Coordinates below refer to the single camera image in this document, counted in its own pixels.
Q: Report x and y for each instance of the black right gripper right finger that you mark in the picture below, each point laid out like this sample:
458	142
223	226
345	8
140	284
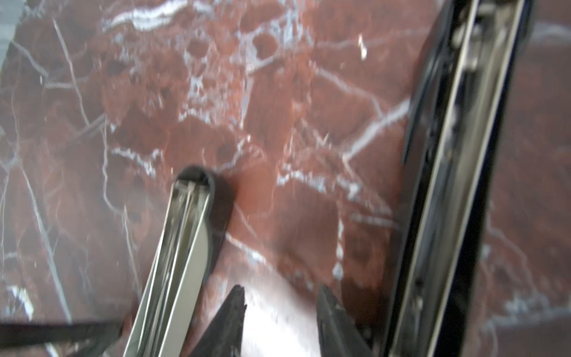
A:
337	334

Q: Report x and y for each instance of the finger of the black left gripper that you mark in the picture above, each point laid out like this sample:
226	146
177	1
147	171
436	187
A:
99	335

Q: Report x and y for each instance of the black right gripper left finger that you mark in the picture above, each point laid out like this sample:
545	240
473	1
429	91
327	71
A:
223	337

